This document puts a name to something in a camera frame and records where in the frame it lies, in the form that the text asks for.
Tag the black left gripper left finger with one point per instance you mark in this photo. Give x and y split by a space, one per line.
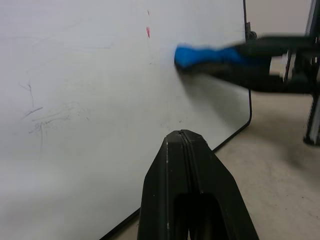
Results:
160 180

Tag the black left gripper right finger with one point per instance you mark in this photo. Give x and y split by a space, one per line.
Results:
212 175

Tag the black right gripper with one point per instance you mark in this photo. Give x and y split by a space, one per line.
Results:
303 67

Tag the blue whiteboard eraser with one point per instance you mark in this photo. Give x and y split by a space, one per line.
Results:
200 55

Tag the black whiteboard clamp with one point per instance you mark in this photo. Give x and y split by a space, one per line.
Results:
250 33

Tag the aluminium frame post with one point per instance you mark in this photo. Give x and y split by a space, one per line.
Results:
313 120

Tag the white whiteboard with black frame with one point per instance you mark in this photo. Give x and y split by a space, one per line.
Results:
100 100

